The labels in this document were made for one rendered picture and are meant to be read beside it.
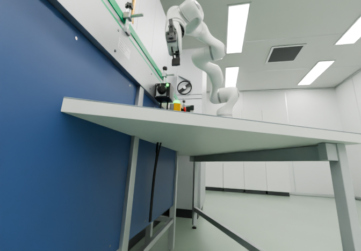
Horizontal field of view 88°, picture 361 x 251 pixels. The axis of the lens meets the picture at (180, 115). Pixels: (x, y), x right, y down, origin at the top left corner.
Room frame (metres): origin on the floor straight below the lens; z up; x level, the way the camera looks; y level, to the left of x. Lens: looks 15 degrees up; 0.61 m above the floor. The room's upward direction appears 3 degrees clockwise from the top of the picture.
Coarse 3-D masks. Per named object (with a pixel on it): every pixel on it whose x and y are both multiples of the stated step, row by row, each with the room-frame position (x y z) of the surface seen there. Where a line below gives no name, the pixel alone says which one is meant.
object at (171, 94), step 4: (156, 84) 0.86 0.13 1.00; (164, 84) 0.85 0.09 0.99; (156, 88) 0.86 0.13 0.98; (168, 88) 0.85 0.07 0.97; (172, 88) 0.90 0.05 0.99; (156, 92) 0.86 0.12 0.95; (168, 92) 0.85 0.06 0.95; (172, 92) 0.90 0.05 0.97; (156, 96) 0.86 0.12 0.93; (160, 96) 0.86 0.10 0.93; (164, 96) 0.85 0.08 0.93; (168, 96) 0.85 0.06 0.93; (172, 96) 0.90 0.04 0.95; (156, 100) 0.90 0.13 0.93; (160, 100) 0.89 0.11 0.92; (164, 100) 0.89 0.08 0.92; (168, 100) 0.89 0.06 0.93; (172, 100) 0.91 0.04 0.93
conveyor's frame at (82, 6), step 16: (48, 0) 0.31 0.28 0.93; (64, 0) 0.32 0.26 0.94; (80, 0) 0.36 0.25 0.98; (96, 0) 0.41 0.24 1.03; (64, 16) 0.35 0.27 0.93; (80, 16) 0.37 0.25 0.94; (96, 16) 0.42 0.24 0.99; (112, 16) 0.48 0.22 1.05; (96, 32) 0.43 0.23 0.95; (112, 32) 0.49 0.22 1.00; (112, 48) 0.50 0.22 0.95; (128, 48) 0.59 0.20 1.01; (128, 64) 0.60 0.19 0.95; (144, 64) 0.72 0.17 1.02; (144, 80) 0.74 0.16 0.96
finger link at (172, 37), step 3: (171, 27) 0.53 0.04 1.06; (171, 30) 0.53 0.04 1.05; (171, 33) 0.53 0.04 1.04; (168, 36) 0.54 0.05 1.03; (171, 36) 0.52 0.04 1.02; (174, 36) 0.53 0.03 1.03; (168, 39) 0.53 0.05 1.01; (171, 39) 0.53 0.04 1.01; (174, 39) 0.53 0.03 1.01; (168, 42) 0.53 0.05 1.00
